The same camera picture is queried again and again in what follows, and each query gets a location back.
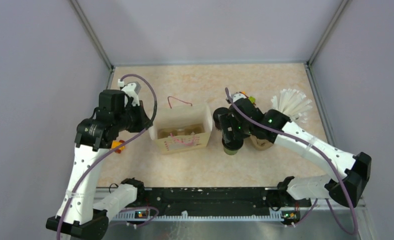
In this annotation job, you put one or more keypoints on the brown pulp cup carrier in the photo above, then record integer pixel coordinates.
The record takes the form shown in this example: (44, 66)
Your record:
(260, 144)
(180, 131)

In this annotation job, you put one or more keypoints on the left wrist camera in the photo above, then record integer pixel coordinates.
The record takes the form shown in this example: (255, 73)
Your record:
(131, 89)

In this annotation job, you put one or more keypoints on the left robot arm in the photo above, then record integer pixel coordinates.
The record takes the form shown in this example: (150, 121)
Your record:
(79, 216)

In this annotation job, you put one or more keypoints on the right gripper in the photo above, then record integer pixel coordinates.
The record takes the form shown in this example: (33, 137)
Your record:
(229, 121)

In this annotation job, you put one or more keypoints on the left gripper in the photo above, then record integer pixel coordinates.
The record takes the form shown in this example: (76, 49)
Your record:
(144, 121)

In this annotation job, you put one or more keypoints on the red yellow green toy blocks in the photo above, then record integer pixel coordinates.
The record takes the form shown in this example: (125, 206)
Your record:
(251, 98)

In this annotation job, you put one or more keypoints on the green paper cup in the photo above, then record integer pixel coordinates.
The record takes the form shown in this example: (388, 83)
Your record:
(231, 152)

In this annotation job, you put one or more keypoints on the white cup of straws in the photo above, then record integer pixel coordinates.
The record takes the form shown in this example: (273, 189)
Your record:
(292, 103)

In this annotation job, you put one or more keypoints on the pink paper bag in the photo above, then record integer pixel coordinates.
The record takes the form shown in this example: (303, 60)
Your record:
(182, 113)

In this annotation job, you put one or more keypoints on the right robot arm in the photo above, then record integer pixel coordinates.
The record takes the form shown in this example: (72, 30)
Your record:
(346, 174)

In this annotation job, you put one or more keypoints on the yellow red toy car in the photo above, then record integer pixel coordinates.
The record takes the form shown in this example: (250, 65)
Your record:
(117, 146)

